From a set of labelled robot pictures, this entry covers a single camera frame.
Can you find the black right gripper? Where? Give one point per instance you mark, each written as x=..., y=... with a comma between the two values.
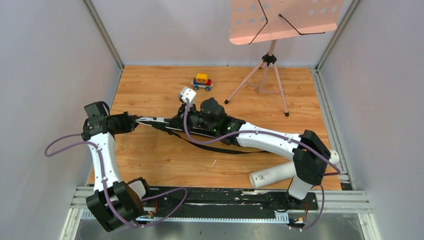
x=189, y=113

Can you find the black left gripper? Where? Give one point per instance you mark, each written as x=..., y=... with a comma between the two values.
x=131, y=122

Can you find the black racket cover bag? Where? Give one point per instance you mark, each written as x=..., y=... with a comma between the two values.
x=163, y=124

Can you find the white shuttlecock tube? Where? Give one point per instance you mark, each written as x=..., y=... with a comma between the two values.
x=284, y=171

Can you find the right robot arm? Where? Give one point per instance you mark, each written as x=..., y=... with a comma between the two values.
x=233, y=131

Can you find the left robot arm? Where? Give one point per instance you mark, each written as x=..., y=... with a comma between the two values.
x=114, y=202

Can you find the colourful toy car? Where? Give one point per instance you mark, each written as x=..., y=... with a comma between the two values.
x=202, y=80

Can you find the pink music stand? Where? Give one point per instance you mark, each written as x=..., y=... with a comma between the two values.
x=256, y=21

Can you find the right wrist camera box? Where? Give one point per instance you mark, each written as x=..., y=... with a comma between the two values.
x=187, y=95

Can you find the grey slotted cable duct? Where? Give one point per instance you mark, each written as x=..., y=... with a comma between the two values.
x=227, y=213

